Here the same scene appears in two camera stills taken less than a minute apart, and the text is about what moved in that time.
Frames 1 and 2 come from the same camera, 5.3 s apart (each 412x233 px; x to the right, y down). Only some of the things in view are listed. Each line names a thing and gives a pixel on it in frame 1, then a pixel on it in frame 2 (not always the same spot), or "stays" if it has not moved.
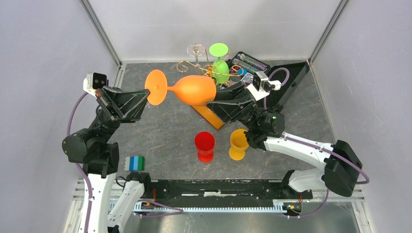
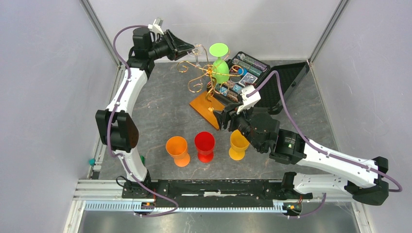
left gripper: (128, 105) to (178, 48)
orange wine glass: (192, 90) to (177, 147)
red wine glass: (205, 141) stays
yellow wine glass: (239, 144) stays
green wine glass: (220, 69) stays
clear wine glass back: (196, 50) stays
